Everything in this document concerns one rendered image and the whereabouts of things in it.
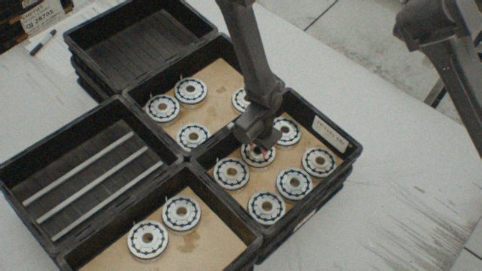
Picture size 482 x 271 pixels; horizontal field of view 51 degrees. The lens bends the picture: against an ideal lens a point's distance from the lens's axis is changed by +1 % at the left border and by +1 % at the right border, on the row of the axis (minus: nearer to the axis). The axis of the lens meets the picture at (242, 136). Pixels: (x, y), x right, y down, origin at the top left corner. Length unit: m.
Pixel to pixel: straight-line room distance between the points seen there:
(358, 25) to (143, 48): 1.75
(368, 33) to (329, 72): 1.28
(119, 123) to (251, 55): 0.59
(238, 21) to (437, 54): 0.38
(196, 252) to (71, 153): 0.47
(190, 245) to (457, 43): 0.83
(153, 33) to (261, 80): 0.71
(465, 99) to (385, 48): 2.26
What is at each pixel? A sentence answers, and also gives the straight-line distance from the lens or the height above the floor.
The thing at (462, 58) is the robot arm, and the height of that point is 1.54.
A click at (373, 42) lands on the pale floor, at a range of 3.12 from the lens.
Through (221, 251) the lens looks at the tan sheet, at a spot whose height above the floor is 0.83.
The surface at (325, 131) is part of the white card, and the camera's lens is 1.49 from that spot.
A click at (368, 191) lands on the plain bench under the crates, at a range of 1.65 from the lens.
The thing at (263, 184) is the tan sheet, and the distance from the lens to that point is 1.43.
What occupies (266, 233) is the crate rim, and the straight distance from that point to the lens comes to 1.26.
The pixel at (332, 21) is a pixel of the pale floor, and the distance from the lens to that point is 3.17.
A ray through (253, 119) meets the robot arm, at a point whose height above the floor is 1.09.
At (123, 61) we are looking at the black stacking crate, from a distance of 1.71.
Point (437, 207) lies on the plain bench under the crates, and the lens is 1.71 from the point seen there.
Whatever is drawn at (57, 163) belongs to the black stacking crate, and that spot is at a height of 0.83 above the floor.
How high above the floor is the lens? 2.08
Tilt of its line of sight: 56 degrees down
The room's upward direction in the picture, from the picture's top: 8 degrees clockwise
